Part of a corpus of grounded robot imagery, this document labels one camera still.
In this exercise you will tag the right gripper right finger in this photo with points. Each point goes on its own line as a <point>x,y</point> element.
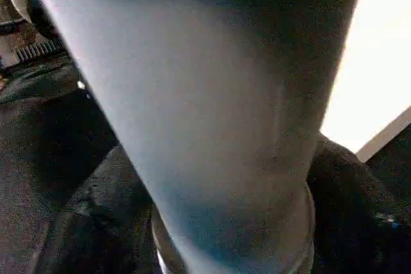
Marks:
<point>359,216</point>

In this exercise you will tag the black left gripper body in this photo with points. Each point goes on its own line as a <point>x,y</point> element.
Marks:
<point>29,40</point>

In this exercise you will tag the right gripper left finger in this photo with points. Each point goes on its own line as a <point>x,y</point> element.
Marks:
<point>96,222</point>

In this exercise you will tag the white plastic table leg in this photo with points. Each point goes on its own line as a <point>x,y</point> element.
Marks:
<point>212,107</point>

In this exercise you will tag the white plastic table top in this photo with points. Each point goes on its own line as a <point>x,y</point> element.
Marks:
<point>379,49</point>

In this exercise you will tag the black plastic mat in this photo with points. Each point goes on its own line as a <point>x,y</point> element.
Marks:
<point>38,139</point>

